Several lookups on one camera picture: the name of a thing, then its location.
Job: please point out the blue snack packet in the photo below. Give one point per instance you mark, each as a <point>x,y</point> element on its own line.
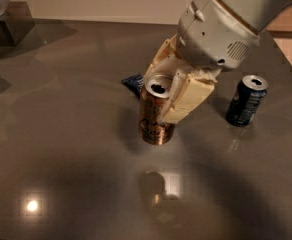
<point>134,84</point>

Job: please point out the dark wooden block stand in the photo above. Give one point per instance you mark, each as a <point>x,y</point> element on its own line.
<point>15,24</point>

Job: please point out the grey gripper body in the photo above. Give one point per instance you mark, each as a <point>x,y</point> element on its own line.
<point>212,34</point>

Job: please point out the orange soda can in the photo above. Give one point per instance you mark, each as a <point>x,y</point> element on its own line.
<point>154,95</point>

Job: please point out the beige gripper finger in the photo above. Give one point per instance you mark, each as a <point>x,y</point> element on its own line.
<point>167,60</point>
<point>189,89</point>

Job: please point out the blue soda can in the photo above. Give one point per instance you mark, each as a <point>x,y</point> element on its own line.
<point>249,94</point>

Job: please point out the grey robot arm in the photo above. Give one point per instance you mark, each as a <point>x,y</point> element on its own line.
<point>255,14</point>

